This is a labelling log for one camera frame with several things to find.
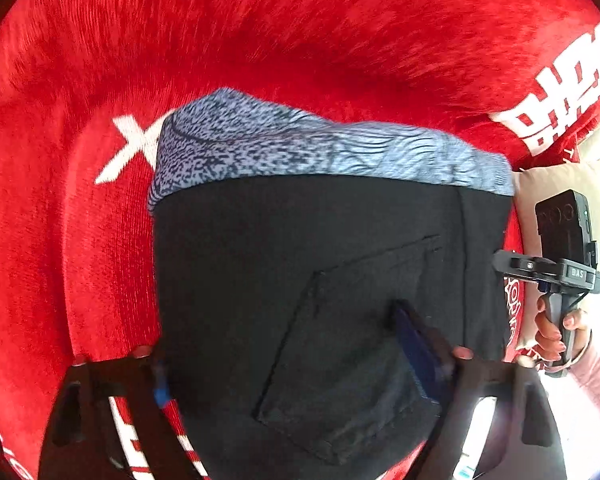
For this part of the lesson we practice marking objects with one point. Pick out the black pants patterned waistband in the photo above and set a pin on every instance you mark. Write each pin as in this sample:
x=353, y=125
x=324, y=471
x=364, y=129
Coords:
x=284, y=243

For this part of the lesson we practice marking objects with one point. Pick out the red blanket white characters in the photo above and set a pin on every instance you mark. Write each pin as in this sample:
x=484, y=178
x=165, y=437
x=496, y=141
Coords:
x=85, y=86

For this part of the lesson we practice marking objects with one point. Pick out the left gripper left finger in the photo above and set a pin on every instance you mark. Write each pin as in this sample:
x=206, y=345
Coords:
x=107, y=422

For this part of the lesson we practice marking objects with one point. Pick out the right hand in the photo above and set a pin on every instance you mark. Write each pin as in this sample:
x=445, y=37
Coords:
x=548, y=338

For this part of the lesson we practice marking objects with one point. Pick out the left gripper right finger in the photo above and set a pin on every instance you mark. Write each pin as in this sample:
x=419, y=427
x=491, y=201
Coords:
x=493, y=413

